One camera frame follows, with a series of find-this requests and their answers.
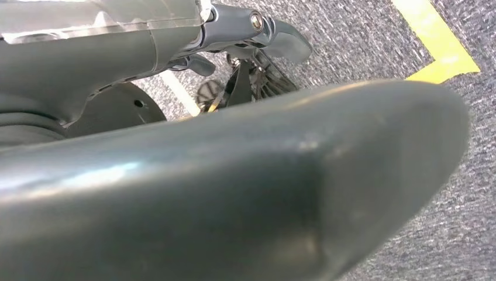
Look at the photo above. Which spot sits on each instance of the black robot lower body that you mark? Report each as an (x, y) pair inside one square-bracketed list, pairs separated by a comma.
[(116, 110)]

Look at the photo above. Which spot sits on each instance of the yellow floor tape square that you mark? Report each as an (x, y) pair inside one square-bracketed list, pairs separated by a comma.
[(438, 42)]

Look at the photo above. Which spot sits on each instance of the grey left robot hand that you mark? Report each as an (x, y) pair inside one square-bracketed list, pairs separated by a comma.
[(232, 186)]

